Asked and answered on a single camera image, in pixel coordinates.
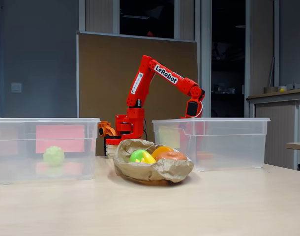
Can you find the brown toy doughnut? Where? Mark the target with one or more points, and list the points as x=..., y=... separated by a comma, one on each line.
x=172, y=156

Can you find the orange table clamp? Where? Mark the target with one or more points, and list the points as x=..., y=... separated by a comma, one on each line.
x=104, y=129

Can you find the yellow toy bananas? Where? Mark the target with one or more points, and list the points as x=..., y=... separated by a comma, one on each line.
x=148, y=158

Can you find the crumpled brown paper bag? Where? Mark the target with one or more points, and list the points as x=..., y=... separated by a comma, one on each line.
x=145, y=172

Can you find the wooden base block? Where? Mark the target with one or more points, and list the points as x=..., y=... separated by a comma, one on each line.
x=110, y=150

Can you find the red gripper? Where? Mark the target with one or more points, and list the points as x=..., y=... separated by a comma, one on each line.
x=189, y=130

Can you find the light green toy grapes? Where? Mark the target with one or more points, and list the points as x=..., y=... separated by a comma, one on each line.
x=53, y=156

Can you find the clear plastic bin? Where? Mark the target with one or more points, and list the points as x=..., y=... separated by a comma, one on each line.
x=17, y=162
x=233, y=147

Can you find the brown cork board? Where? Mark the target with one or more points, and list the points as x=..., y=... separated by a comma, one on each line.
x=103, y=73

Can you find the grey cabinet with wooden top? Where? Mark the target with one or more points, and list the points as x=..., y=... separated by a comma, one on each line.
x=275, y=127

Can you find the white light switch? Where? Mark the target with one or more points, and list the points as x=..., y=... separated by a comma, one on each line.
x=16, y=87

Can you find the yellow sticky note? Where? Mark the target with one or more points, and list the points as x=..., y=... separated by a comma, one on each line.
x=168, y=136

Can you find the wooden side table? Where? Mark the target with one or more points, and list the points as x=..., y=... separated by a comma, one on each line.
x=297, y=146

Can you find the green toy apple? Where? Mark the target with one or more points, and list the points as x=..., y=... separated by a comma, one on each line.
x=136, y=155

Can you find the orange toy croissant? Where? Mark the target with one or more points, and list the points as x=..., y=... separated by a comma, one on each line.
x=161, y=150

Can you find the red robot arm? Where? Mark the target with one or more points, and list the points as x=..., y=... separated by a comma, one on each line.
x=145, y=73

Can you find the pink sticky note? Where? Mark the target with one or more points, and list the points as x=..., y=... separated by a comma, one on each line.
x=59, y=136

